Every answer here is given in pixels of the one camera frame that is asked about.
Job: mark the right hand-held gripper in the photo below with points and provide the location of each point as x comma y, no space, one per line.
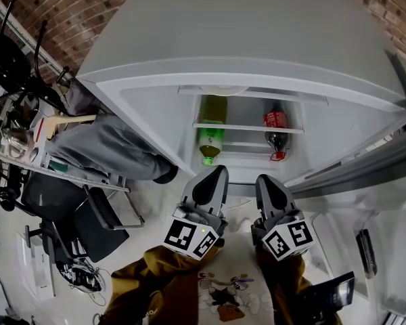
287,240

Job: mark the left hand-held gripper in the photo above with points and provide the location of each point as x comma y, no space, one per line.
189,235

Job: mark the white round plate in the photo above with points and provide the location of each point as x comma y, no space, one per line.
208,90

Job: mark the white refrigerator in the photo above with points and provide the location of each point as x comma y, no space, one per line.
240,29

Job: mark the person's right forearm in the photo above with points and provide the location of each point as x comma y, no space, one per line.
284,273

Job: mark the person's left forearm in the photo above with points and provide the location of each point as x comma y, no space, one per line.
162,262

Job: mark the black rubber wheel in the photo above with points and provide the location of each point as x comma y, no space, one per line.
167,176

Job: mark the green drink bottle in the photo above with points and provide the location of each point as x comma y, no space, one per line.
211,137

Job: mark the person's cream printed sweatshirt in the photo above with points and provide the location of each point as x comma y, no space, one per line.
240,256

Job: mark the dark cola bottle red label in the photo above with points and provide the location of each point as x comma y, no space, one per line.
276,120

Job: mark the grey fabric cover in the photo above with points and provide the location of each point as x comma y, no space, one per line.
115,151

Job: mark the black screen device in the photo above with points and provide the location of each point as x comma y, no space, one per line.
331,293

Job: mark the black mesh office chair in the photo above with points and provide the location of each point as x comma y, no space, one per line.
101,225

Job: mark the white metal shelf rack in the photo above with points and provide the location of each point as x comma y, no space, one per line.
81,176

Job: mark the green box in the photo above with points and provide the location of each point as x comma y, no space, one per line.
59,166

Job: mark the wooden clothes hanger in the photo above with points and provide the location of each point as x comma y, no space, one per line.
71,118

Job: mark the white cardboard box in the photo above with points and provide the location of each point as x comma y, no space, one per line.
39,269

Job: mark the clear glass jar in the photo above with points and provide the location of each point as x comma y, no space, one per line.
18,141

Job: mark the black headphones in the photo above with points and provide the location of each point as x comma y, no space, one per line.
5,200

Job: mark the black metal frame chair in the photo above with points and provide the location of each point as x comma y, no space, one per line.
6,56

